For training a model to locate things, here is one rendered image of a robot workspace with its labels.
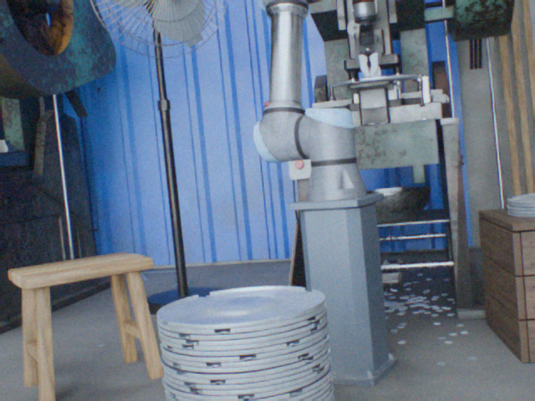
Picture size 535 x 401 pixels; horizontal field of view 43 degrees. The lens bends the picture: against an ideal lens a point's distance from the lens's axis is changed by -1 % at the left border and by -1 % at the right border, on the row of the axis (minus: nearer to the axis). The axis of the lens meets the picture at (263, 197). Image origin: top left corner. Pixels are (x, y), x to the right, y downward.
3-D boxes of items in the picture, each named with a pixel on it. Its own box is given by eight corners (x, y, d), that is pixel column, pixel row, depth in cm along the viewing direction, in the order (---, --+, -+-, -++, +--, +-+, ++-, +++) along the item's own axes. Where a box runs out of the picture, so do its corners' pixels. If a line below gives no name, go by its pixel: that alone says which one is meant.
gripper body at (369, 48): (380, 54, 228) (377, 18, 228) (379, 51, 220) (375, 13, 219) (358, 57, 230) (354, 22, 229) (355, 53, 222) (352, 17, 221)
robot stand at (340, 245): (373, 387, 161) (357, 200, 158) (303, 381, 170) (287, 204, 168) (399, 362, 177) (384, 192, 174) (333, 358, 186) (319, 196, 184)
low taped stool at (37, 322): (136, 359, 206) (124, 251, 204) (166, 377, 185) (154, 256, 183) (21, 387, 188) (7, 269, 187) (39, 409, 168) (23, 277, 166)
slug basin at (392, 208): (435, 220, 227) (432, 190, 227) (334, 226, 235) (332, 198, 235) (433, 210, 260) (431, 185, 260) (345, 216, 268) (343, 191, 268)
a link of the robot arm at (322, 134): (343, 158, 162) (338, 102, 161) (296, 163, 170) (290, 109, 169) (364, 156, 172) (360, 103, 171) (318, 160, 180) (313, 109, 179)
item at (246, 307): (359, 302, 112) (359, 297, 112) (204, 340, 97) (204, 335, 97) (267, 284, 137) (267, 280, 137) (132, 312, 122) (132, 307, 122)
